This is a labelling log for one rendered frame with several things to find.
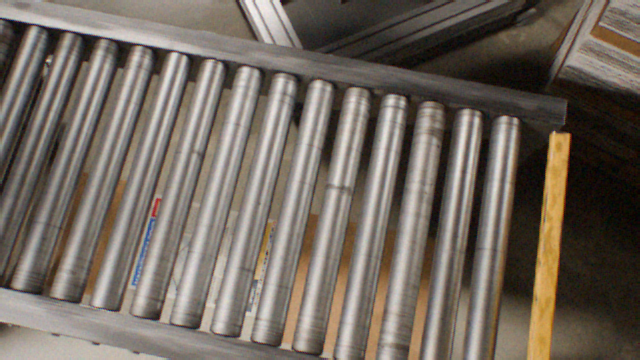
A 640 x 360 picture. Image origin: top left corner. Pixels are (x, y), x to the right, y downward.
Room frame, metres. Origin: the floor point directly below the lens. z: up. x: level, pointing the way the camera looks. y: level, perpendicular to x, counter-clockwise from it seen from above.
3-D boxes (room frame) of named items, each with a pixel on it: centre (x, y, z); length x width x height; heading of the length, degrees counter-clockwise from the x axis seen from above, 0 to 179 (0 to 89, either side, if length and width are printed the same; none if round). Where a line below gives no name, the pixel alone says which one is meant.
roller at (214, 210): (0.29, 0.16, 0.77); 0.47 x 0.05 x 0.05; 169
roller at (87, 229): (0.33, 0.35, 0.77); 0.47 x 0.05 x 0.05; 169
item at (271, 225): (0.33, 0.31, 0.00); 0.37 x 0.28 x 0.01; 79
